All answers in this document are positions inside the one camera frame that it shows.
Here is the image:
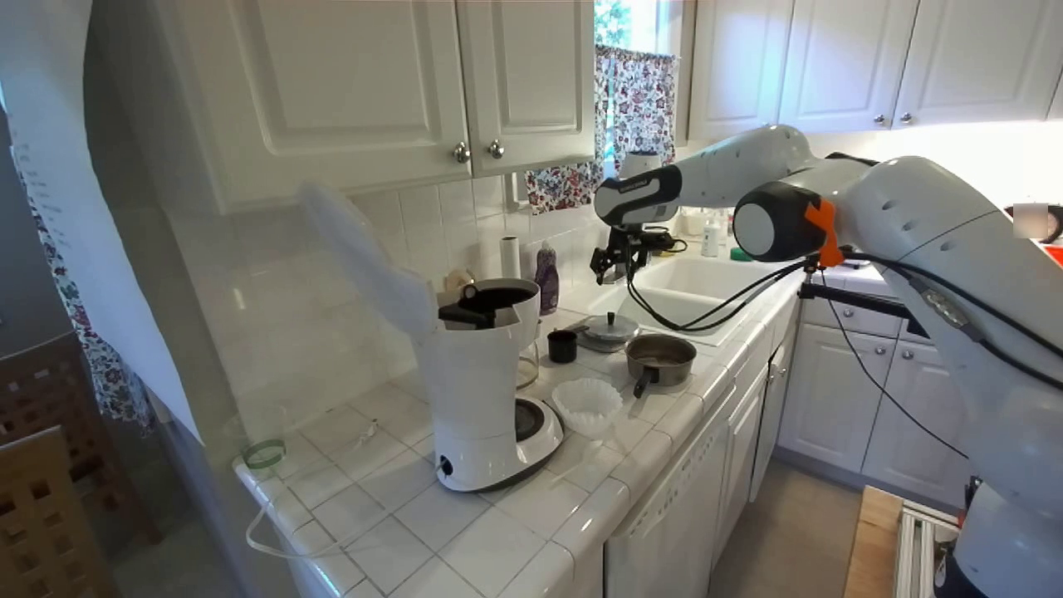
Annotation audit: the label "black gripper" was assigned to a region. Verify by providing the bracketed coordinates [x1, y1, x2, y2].
[588, 220, 659, 286]

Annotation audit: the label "metal pot lid black knob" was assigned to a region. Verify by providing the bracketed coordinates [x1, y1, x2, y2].
[575, 307, 645, 355]

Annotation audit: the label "purple soap bottle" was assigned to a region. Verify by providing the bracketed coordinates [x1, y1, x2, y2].
[534, 241, 566, 314]

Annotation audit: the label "white kitchen sink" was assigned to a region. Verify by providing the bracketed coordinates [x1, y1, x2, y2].
[583, 253, 802, 347]

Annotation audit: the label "small black measuring cup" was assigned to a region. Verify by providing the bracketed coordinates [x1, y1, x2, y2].
[544, 326, 580, 364]

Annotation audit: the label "white cylindrical bottle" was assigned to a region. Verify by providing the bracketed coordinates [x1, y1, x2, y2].
[497, 229, 526, 282]

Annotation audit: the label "glass coffee carafe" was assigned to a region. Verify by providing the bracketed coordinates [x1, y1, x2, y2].
[511, 336, 544, 392]

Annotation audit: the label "floral window curtain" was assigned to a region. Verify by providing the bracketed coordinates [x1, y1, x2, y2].
[515, 42, 680, 214]

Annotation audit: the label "white coffee maker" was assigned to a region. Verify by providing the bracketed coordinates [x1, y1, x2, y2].
[294, 180, 568, 498]

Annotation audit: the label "narrow white upper cabinet door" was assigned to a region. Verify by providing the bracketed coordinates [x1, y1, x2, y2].
[455, 0, 598, 180]

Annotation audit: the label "white lower counter cabinet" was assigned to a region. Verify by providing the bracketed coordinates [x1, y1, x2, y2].
[600, 295, 803, 598]

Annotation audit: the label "white lower cabinet row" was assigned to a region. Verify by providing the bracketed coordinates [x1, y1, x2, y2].
[775, 295, 1048, 516]

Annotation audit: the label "white cabinet row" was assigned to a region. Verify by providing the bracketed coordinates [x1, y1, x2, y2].
[685, 0, 1063, 132]
[775, 295, 1048, 516]

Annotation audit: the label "white upper cabinet row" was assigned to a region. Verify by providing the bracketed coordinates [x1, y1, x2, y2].
[685, 0, 1063, 132]

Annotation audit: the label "wide white upper cabinet door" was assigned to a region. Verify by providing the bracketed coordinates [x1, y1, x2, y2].
[152, 0, 476, 214]

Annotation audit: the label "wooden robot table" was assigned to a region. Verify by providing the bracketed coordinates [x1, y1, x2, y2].
[844, 482, 906, 598]

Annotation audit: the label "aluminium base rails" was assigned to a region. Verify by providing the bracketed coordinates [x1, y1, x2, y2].
[895, 493, 962, 598]

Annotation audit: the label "white curtain floral trim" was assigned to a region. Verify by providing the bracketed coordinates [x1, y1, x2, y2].
[0, 0, 209, 444]

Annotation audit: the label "dark brown lattice chair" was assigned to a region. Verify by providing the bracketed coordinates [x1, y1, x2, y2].
[0, 328, 155, 543]

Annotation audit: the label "light wooden lattice chair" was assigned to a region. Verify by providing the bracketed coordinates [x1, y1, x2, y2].
[0, 426, 121, 598]

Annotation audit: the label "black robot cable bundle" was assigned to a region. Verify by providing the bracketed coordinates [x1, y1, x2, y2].
[626, 250, 1063, 392]

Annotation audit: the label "metal pot black handle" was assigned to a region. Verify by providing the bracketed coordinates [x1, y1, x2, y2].
[621, 331, 700, 402]

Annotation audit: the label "black camera mount rod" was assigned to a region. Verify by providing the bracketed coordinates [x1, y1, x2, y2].
[794, 280, 937, 341]

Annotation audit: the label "thin black camera cable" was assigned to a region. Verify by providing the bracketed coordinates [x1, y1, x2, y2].
[822, 291, 984, 470]

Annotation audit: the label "green rubber ring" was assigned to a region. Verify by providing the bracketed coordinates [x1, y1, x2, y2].
[239, 435, 290, 470]

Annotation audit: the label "white power cord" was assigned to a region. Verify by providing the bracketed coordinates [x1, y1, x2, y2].
[239, 501, 337, 567]

